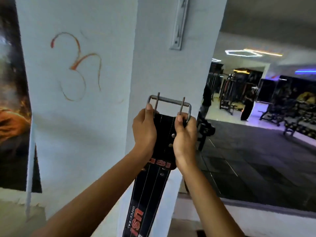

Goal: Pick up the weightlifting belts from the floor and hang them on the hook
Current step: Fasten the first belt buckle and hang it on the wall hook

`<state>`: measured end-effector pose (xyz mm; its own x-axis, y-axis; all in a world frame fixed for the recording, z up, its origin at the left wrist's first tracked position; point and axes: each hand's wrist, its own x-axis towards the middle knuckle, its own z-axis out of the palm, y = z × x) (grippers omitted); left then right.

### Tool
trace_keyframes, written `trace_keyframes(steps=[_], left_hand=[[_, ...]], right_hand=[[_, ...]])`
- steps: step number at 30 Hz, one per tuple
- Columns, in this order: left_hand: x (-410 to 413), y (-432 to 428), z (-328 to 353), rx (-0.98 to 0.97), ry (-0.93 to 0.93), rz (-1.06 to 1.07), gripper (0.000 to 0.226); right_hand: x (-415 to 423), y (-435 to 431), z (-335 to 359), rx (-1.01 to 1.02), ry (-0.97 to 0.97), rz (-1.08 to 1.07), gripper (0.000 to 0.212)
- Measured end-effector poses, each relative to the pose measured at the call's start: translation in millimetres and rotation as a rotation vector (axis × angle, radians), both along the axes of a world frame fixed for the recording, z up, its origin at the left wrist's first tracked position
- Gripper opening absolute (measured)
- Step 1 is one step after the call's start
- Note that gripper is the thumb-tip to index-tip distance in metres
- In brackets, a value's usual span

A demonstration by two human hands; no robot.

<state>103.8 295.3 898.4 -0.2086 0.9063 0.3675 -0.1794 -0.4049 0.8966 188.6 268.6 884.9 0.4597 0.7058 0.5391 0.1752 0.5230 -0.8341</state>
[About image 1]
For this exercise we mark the white metal wall bracket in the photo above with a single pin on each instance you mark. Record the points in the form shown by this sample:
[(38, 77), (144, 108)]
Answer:
[(179, 22)]

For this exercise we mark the black weightlifting belt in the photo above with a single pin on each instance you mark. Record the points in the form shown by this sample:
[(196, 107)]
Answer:
[(153, 190)]

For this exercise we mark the hexagon ceiling light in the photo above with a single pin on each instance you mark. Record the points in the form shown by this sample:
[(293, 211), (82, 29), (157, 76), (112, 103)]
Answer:
[(243, 53)]

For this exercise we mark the black incline bench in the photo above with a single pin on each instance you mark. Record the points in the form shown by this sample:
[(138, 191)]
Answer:
[(271, 113)]

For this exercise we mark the person's right thumb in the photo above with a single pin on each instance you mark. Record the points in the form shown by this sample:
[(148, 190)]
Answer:
[(178, 123)]

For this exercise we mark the blue light strip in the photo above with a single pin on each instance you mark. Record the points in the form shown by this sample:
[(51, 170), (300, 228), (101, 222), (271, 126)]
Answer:
[(306, 71)]

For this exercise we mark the person's left forearm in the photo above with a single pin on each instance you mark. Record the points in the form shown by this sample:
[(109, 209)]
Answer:
[(93, 197)]

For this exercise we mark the person's right hand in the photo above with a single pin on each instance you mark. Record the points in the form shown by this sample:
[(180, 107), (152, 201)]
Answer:
[(184, 141)]

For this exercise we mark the person's right forearm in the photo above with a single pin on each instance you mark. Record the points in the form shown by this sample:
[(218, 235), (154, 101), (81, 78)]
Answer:
[(207, 202)]

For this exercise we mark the black gym bench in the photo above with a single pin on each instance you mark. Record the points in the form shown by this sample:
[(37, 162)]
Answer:
[(205, 129)]

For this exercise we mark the person's left thumb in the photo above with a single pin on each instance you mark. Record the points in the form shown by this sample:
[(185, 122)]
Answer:
[(149, 115)]

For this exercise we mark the person's left hand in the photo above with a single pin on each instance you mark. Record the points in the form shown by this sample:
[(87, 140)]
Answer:
[(143, 132)]

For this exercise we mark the dark wall poster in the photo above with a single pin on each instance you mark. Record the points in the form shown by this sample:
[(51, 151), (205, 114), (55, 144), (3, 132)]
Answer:
[(13, 108)]

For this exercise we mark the dumbbell rack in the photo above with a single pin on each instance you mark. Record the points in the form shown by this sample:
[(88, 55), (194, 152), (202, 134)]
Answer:
[(301, 115)]

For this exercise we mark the orange ceiling light strip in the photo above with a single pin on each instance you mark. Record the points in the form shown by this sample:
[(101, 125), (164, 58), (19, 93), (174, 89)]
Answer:
[(265, 52)]

